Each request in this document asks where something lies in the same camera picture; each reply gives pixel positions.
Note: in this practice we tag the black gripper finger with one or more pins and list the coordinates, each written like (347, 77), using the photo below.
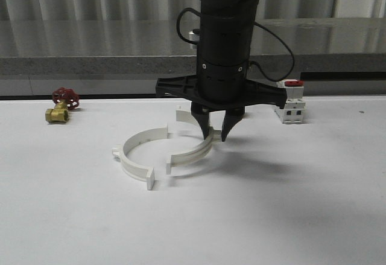
(231, 118)
(201, 115)

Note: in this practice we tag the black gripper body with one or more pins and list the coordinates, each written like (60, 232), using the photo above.
(223, 52)

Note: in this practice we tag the white half pipe clamp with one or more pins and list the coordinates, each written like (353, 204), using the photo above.
(137, 171)
(191, 154)

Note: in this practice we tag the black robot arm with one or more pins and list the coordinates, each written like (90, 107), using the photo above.
(227, 7)

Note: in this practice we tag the grey stone counter ledge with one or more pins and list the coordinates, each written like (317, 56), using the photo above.
(344, 56)

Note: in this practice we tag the brass valve red handwheel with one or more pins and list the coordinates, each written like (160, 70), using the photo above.
(65, 99)

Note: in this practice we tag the white circuit breaker red switch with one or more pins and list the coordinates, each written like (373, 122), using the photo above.
(294, 109)

